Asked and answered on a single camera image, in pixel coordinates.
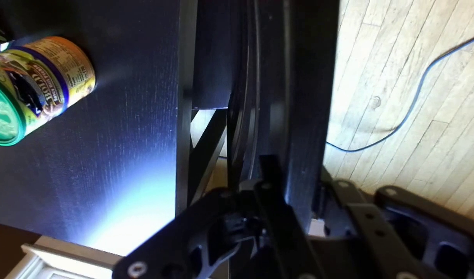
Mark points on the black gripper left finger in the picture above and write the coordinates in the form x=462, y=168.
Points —
x=222, y=232

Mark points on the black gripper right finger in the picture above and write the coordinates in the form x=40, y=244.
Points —
x=401, y=232

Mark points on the dark wooden ladderback chair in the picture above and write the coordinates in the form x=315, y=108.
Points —
x=277, y=77

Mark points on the can with green lid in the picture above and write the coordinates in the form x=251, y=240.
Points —
x=36, y=86

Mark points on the white wooden frame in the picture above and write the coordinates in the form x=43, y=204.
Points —
x=67, y=260

